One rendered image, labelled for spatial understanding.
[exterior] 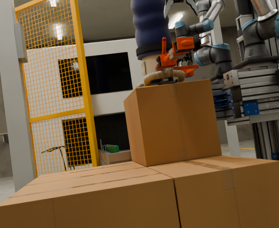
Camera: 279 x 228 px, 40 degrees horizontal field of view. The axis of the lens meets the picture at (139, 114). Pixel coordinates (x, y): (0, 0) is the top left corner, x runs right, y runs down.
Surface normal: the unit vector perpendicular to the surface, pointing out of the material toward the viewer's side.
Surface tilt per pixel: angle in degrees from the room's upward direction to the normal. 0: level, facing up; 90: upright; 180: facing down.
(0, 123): 90
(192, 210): 90
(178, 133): 90
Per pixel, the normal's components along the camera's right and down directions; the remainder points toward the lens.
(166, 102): 0.15, -0.07
